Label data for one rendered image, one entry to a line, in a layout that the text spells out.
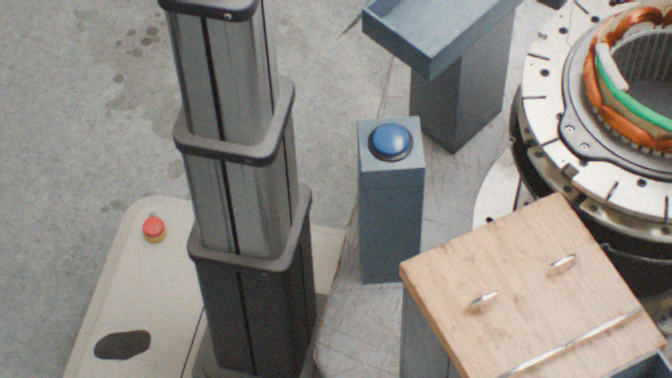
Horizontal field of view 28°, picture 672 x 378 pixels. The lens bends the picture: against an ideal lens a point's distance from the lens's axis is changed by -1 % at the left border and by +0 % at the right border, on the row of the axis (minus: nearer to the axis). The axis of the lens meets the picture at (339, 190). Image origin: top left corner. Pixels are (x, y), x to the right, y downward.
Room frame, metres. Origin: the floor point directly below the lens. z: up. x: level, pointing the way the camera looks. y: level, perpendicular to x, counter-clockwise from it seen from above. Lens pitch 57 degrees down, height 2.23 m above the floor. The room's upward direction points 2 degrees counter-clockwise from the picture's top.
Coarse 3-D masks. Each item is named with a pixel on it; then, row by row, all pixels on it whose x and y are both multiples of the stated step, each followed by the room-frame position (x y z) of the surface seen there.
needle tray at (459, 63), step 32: (384, 0) 1.03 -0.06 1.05; (416, 0) 1.05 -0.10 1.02; (448, 0) 1.05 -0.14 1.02; (480, 0) 1.05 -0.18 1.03; (512, 0) 1.03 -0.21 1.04; (384, 32) 0.98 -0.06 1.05; (416, 32) 1.00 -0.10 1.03; (448, 32) 1.00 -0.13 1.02; (480, 32) 0.99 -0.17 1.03; (512, 32) 1.06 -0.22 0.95; (416, 64) 0.95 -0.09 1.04; (448, 64) 0.95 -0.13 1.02; (480, 64) 1.02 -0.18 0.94; (416, 96) 1.04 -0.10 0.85; (448, 96) 1.00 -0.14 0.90; (480, 96) 1.02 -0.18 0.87; (448, 128) 1.00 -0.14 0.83; (480, 128) 1.03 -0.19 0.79
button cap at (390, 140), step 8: (384, 128) 0.85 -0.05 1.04; (392, 128) 0.85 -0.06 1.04; (400, 128) 0.85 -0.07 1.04; (376, 136) 0.84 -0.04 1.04; (384, 136) 0.84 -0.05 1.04; (392, 136) 0.84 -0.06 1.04; (400, 136) 0.84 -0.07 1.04; (408, 136) 0.84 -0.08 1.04; (376, 144) 0.83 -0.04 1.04; (384, 144) 0.83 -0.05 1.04; (392, 144) 0.83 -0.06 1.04; (400, 144) 0.83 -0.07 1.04; (408, 144) 0.83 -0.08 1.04; (384, 152) 0.82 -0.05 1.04; (392, 152) 0.82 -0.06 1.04; (400, 152) 0.82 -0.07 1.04
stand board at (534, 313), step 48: (480, 240) 0.69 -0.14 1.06; (528, 240) 0.69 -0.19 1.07; (576, 240) 0.69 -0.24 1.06; (432, 288) 0.64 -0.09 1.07; (480, 288) 0.64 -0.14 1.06; (528, 288) 0.64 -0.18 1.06; (576, 288) 0.63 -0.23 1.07; (624, 288) 0.63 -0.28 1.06; (480, 336) 0.58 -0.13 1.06; (528, 336) 0.58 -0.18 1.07; (576, 336) 0.58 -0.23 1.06; (624, 336) 0.58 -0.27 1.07
